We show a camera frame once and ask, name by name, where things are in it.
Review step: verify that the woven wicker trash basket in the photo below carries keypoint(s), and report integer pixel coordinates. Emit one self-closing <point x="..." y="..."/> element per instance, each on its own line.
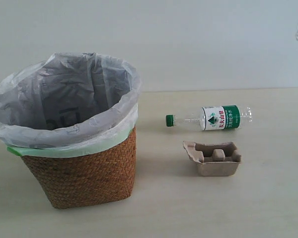
<point x="88" y="180"/>

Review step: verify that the brown paper pulp tray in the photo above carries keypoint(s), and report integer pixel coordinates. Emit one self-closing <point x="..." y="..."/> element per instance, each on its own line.
<point x="214" y="160"/>

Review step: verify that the green label clear water bottle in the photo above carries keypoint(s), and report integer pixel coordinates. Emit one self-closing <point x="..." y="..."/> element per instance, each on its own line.
<point x="226" y="117"/>

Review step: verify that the white green plastic bin liner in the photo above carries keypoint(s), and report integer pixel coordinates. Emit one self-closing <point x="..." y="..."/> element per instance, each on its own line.
<point x="69" y="105"/>

